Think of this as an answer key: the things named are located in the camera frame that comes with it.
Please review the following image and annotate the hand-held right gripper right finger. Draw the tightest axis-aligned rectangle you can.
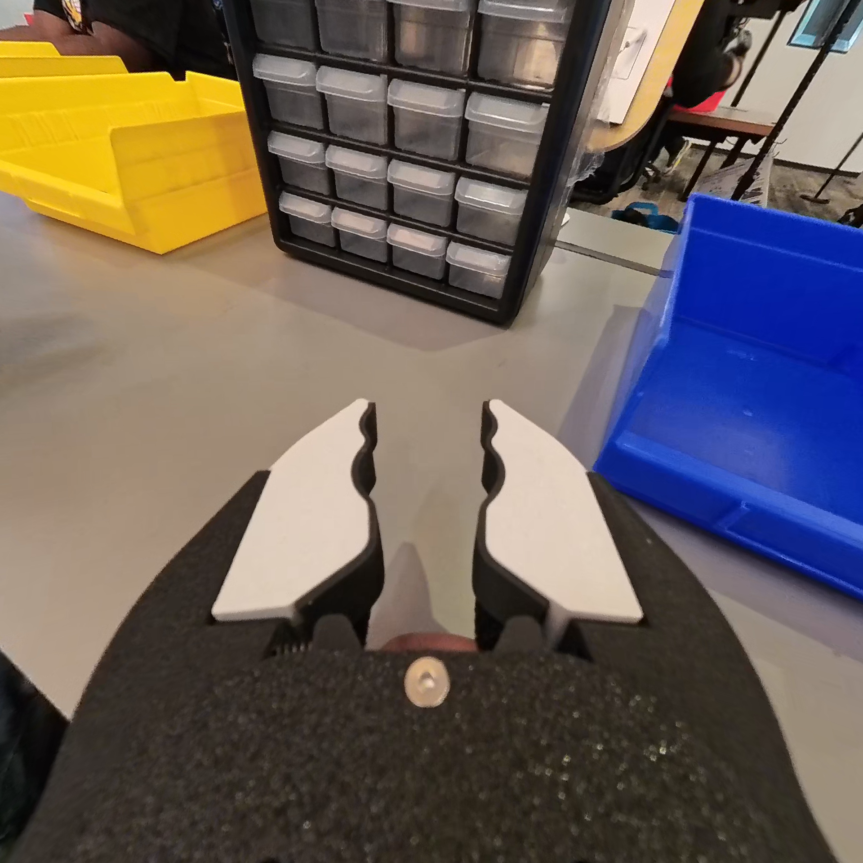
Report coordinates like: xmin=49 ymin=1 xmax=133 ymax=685
xmin=472 ymin=398 xmax=645 ymax=651

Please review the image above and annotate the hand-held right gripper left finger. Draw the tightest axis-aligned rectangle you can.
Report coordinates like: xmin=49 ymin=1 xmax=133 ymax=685
xmin=211 ymin=398 xmax=387 ymax=645

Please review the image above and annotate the blue plastic bin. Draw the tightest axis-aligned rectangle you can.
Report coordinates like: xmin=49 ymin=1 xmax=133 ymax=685
xmin=593 ymin=192 xmax=863 ymax=601

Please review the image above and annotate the yellow plastic bin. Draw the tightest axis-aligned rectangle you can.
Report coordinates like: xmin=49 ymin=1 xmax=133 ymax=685
xmin=0 ymin=40 xmax=130 ymax=80
xmin=0 ymin=71 xmax=271 ymax=256

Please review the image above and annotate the set of clear cabinet drawers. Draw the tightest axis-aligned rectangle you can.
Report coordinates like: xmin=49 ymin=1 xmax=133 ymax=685
xmin=249 ymin=0 xmax=574 ymax=301

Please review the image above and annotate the black drawer cabinet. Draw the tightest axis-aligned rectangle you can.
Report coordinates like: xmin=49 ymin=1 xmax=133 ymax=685
xmin=221 ymin=0 xmax=616 ymax=328

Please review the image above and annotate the blue bag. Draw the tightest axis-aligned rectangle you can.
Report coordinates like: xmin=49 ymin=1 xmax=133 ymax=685
xmin=612 ymin=201 xmax=678 ymax=235

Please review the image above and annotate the crumpled printed paper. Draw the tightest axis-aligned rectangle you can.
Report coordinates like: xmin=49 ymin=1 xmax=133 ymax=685
xmin=701 ymin=158 xmax=773 ymax=203

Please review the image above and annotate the dark work table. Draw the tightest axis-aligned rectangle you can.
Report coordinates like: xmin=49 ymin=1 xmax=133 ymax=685
xmin=664 ymin=104 xmax=779 ymax=176

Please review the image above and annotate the black tripod stand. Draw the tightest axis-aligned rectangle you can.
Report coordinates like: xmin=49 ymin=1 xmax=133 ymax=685
xmin=735 ymin=0 xmax=863 ymax=210

